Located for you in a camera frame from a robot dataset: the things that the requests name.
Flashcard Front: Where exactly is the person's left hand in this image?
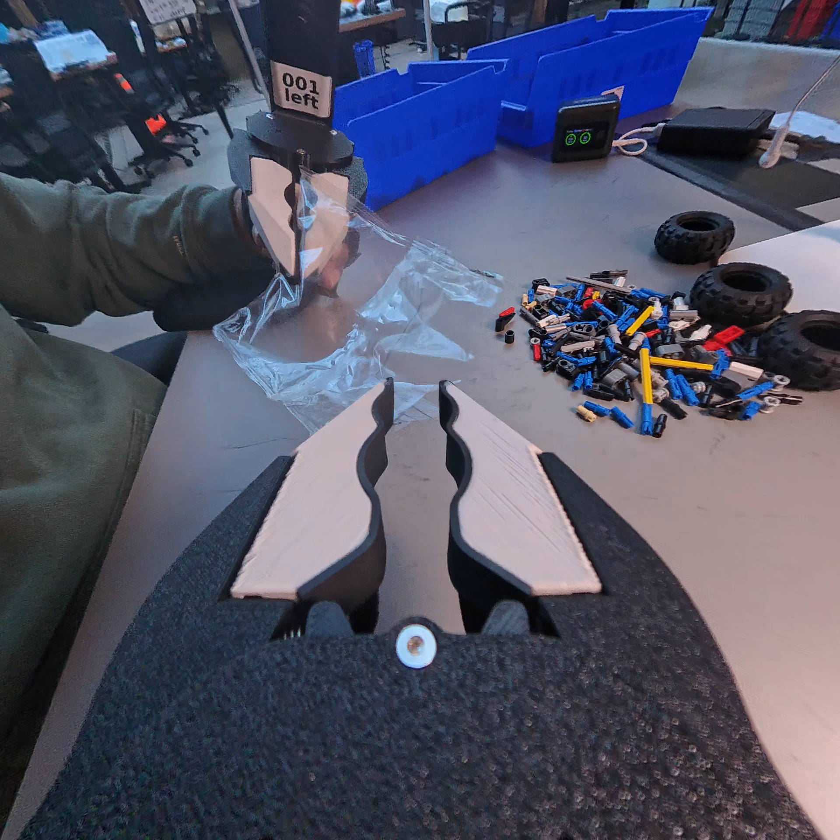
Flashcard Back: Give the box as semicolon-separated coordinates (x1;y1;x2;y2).
315;224;362;295

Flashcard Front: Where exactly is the black toy tyre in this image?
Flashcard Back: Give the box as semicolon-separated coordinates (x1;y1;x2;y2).
758;309;840;392
654;210;737;266
689;262;794;329

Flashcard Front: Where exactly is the black office chair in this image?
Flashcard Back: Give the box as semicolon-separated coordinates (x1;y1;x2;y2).
79;27;211;165

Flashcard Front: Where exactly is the person's torso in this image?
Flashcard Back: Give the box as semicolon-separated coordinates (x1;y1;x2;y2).
0;309;169;775

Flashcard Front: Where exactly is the black power adapter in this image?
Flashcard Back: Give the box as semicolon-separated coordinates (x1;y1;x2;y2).
657;105;778;161

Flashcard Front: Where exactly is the blue plastic bin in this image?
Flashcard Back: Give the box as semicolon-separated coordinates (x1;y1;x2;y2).
466;7;714;149
331;59;506;211

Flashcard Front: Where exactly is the black device with green display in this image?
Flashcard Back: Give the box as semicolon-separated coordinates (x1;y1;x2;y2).
552;92;622;164

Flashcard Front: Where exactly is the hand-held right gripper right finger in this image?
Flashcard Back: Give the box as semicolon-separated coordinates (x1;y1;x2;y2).
439;381;603;631

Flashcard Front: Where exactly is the grey desk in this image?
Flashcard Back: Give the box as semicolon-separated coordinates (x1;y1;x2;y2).
7;37;840;840

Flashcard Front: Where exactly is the white book stand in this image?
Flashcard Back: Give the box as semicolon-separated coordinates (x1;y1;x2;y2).
722;53;840;322

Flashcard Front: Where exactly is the white cable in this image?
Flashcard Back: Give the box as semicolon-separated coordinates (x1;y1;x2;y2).
615;121;668;158

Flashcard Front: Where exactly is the clear plastic bag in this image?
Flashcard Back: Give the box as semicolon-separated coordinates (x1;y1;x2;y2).
213;178;504;434

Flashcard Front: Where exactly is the pile of small building bricks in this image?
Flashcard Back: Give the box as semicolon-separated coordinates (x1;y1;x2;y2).
494;269;804;441

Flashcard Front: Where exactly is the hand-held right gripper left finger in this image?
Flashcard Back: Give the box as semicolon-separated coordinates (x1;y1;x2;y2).
233;378;395;631

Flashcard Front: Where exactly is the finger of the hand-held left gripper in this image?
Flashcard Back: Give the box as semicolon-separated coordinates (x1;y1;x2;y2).
300;168;353;279
247;155;305;279

